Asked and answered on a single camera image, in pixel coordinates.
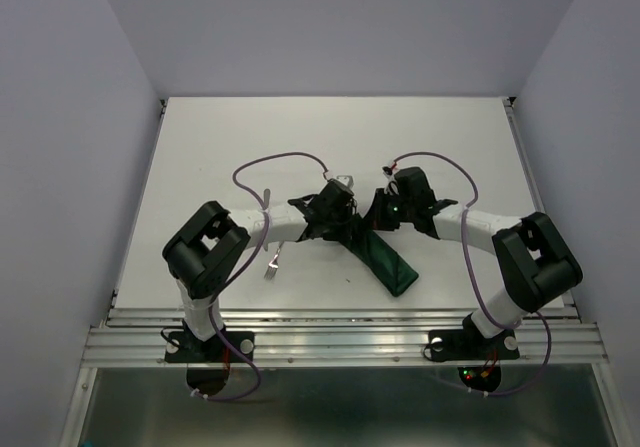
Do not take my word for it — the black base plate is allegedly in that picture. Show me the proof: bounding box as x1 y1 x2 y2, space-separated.
422 329 520 363
160 330 255 364

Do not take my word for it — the silver fork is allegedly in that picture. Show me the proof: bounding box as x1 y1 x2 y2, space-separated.
264 242 284 281

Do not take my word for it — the aluminium frame rail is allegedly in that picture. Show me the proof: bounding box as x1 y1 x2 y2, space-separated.
59 96 621 447

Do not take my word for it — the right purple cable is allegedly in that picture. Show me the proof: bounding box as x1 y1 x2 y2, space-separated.
382 152 551 399

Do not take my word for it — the dark green cloth napkin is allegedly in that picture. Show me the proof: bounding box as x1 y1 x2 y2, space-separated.
340 214 419 297

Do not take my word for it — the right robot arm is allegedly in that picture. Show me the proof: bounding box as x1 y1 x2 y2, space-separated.
365 165 583 357

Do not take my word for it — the silver table knife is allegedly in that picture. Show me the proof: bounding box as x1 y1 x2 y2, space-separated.
263 188 271 212

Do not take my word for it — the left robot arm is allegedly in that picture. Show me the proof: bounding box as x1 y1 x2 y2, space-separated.
162 176 354 361

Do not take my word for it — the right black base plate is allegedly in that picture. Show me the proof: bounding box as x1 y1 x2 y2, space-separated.
422 329 520 363

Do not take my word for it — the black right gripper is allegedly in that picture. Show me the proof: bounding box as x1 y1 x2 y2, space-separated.
357 188 415 231

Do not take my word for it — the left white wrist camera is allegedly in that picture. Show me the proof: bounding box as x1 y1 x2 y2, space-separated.
323 170 354 190

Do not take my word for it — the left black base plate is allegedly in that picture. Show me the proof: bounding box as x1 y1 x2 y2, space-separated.
160 330 255 364

